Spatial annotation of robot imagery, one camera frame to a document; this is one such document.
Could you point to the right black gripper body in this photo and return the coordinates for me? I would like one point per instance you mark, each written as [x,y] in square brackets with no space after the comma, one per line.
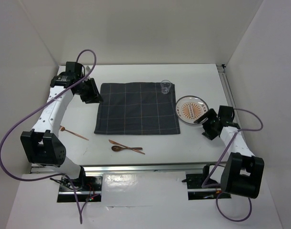
[209,128]

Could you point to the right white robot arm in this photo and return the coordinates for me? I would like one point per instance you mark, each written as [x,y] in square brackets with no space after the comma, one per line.
[243,172]

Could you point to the patterned glass plate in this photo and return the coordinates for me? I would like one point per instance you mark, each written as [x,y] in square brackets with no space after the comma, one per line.
[189,108]

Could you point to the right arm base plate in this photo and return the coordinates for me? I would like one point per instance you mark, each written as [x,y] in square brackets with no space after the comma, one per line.
[196,192]

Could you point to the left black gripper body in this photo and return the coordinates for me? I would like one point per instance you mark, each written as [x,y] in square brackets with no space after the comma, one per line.
[87,90]

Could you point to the right aluminium rail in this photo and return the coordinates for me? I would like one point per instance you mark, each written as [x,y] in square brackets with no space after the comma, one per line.
[231,95]

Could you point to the clear plastic cup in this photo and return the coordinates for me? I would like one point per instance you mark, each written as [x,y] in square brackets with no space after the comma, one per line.
[165,86]

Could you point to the dark grey checked cloth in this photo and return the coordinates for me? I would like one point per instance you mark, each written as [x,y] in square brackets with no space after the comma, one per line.
[137,108]

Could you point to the front aluminium rail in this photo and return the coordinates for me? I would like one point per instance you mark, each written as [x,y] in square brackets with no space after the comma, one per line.
[134,168]

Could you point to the dark wooden spoon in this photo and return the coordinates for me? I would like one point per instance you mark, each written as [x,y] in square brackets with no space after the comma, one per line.
[119,148]

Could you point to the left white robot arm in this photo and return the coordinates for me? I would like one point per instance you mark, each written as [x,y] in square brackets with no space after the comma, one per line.
[41,143]

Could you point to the aluminium rail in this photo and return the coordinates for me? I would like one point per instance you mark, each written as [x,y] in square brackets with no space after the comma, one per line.
[134,168]
[231,95]

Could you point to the copper fork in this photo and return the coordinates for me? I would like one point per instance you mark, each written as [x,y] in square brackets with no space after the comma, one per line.
[63,129]

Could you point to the copper knife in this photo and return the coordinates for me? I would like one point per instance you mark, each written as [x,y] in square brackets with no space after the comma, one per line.
[118,144]

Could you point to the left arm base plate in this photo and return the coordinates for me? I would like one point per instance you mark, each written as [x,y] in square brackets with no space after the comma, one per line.
[90,191]

